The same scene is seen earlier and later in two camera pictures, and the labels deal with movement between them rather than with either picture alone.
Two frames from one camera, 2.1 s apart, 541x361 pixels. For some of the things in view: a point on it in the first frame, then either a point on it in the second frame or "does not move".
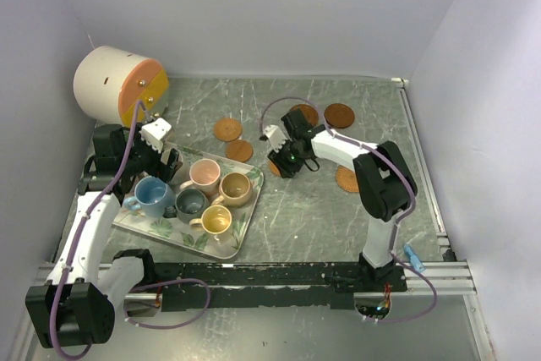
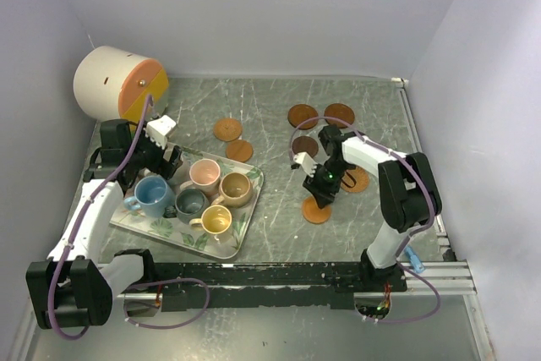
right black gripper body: [288, 158] -> [325, 181]
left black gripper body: [144, 156] does not move
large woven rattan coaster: [347, 178] does not move
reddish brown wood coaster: [339, 116] does not move
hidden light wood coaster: [274, 169] -> [314, 214]
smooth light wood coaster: [238, 150] does not move
